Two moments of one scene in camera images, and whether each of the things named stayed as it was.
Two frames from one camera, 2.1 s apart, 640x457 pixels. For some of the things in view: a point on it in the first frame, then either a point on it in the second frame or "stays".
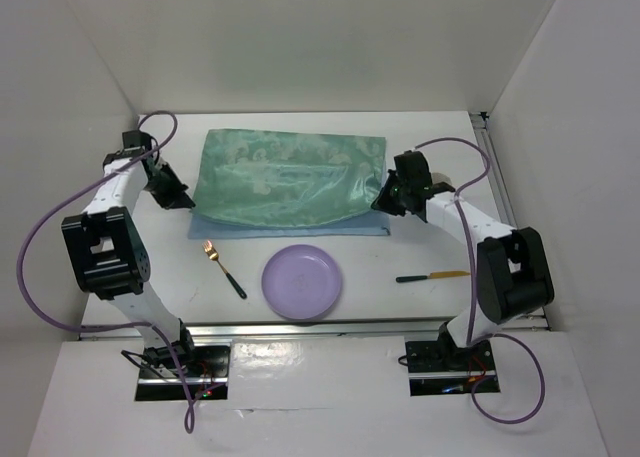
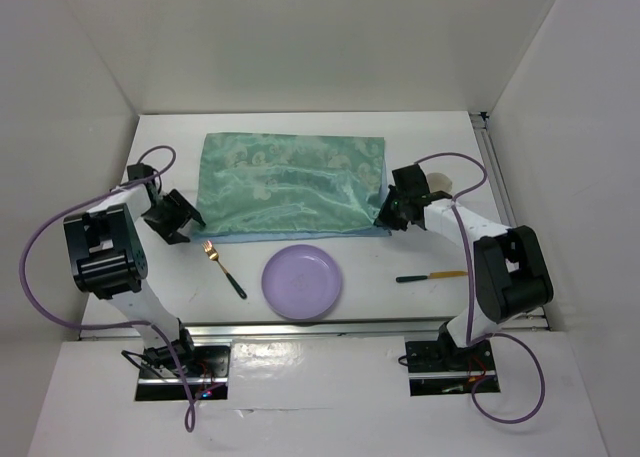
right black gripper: [384, 203] -> [384, 218]
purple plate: [301, 281] stays
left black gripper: [176, 197] -> [184, 211]
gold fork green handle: [214, 255] stays
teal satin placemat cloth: [261, 183] stays
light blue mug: [439, 177] stays
